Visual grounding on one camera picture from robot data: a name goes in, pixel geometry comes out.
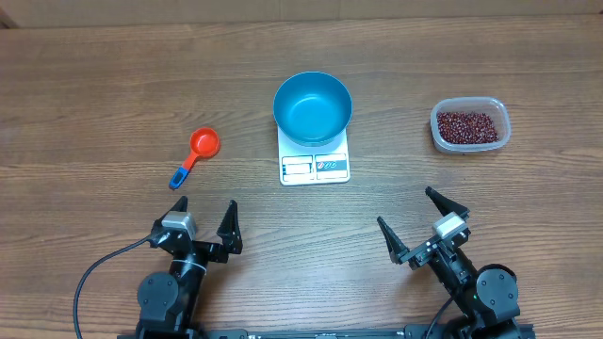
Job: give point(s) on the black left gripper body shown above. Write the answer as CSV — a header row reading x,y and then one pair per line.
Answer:
x,y
204,254

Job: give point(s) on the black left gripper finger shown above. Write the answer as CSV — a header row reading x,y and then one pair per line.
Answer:
x,y
180,205
229,230

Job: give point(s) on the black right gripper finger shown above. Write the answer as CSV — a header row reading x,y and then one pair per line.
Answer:
x,y
445,205
396,249

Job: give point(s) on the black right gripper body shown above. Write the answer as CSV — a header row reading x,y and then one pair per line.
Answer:
x,y
421,254

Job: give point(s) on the red measuring scoop blue handle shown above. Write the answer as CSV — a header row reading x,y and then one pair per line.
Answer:
x,y
204,143

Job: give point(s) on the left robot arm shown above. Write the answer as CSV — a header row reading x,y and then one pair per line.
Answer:
x,y
168,299

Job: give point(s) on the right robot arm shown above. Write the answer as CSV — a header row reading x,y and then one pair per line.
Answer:
x,y
482,303

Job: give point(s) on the white digital kitchen scale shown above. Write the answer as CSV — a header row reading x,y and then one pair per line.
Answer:
x,y
313,165

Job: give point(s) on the blue plastic bowl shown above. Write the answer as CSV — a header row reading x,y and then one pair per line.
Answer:
x,y
312,108

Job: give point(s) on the red beans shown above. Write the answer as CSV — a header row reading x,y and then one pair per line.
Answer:
x,y
466,128

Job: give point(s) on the clear plastic food container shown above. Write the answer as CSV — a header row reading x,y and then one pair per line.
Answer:
x,y
492,107

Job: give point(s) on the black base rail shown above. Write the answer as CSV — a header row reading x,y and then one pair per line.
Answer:
x,y
325,333

